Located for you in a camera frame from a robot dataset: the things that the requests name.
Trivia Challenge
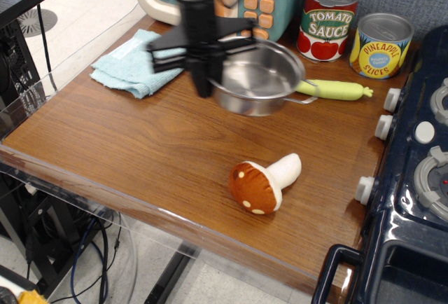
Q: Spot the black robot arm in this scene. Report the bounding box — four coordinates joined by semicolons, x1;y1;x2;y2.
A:
147;0;256;97

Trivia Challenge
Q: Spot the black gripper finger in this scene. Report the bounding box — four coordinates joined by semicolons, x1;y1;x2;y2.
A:
208;53;226;84
189;62;212;98

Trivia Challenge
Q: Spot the dark blue toy stove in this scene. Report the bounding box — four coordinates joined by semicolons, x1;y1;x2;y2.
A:
312;26;447;303

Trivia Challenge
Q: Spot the plush brown mushroom toy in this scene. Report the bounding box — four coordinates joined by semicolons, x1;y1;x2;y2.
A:
228;153;302;215

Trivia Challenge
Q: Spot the yellow object bottom left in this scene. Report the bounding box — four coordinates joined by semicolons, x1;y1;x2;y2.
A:
17;290;48;304

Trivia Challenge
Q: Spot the black table leg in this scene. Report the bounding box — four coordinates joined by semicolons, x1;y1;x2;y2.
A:
143;252;190;304

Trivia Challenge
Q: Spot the silver metal pot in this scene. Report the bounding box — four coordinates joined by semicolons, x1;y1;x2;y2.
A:
209;40;317;116

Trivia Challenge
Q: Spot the black cable under table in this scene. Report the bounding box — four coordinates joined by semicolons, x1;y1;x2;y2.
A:
52;212;123;304

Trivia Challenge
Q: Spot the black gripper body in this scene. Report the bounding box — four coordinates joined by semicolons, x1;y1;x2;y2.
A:
146;0;255;73

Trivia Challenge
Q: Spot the light blue folded cloth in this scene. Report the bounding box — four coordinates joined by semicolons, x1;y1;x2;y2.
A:
90;29;183;99

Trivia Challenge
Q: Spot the tomato sauce can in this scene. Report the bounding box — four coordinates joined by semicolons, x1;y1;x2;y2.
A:
297;0;359;62

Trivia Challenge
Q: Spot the pineapple slices can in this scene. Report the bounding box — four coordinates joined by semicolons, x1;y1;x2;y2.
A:
349;13;414;79

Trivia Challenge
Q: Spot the blue cable under table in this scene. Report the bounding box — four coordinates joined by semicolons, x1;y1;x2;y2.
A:
69;218;109;304

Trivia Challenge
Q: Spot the spoon with green handle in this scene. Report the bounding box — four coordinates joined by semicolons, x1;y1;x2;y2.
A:
295;79;374;101

